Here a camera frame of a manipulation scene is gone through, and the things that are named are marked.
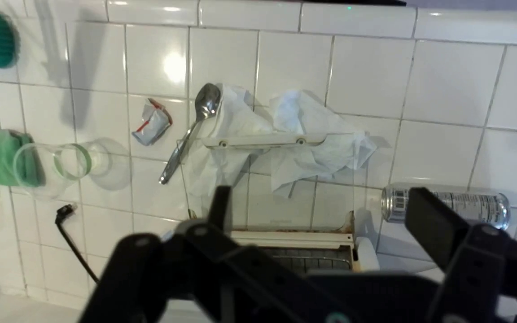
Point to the metal spoon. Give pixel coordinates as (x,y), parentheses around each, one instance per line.
(204,102)

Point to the shiny cylindrical bottle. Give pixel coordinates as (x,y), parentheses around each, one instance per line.
(479,207)

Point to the torn white red packet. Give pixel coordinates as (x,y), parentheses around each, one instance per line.
(151,123)

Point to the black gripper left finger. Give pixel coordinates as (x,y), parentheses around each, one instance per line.
(168,276)

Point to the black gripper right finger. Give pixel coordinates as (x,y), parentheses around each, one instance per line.
(438,222)

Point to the green plastic object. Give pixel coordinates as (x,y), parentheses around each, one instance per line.
(0,159)

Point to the clear cup with green band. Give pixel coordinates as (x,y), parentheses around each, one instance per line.
(106,168)

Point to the white toaster oven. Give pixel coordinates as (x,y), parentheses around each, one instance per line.
(294,240)

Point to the white crumpled cloth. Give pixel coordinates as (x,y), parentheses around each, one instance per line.
(330,137)

